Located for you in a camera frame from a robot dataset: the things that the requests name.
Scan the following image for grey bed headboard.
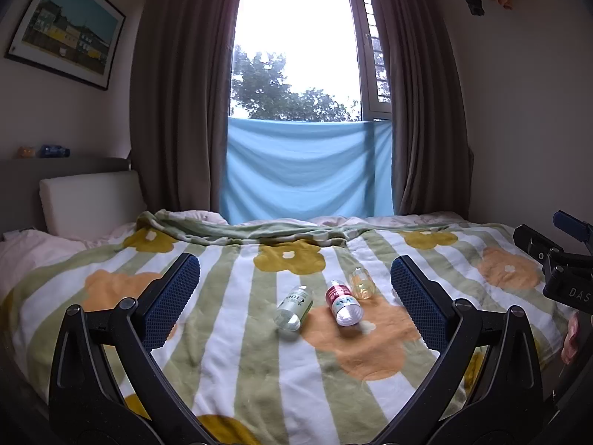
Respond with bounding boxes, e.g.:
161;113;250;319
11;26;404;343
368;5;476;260
0;156;133;235

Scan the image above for light blue cloth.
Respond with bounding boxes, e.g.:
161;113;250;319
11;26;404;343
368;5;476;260
219;117;395;224

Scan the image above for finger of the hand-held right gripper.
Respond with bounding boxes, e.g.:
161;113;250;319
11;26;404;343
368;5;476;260
513;224;565;266
553;210;593;244

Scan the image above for small yellow clear bottle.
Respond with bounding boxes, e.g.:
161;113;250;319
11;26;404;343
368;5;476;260
349;267;374;300

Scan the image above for window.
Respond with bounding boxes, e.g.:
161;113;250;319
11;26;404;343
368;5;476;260
229;0;395;124

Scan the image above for floral striped blanket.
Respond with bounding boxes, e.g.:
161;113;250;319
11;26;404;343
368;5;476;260
0;210;577;445

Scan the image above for framed building picture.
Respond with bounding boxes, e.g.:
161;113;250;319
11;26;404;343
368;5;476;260
4;0;127;92

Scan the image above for brown curtain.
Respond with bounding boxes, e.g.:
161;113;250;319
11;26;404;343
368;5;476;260
129;0;246;223
373;0;476;218

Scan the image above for white pillow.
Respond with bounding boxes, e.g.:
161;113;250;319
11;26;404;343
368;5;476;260
39;170;148;237

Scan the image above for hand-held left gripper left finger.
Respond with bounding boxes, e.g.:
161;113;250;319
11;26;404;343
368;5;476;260
48;253;205;445

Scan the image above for pale pink bed sheet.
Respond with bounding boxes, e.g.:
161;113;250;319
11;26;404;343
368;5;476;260
0;222;140;304

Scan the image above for person's right hand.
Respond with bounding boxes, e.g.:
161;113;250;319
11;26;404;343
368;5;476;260
561;311;585;366

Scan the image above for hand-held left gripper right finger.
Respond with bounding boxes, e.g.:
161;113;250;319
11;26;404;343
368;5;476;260
371;255;546;445

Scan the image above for red label clear bottle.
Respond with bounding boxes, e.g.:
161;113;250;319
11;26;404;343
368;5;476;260
325;280;363;327

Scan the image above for green label clear bottle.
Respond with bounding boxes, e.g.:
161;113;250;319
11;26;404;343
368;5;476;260
273;285;314;332

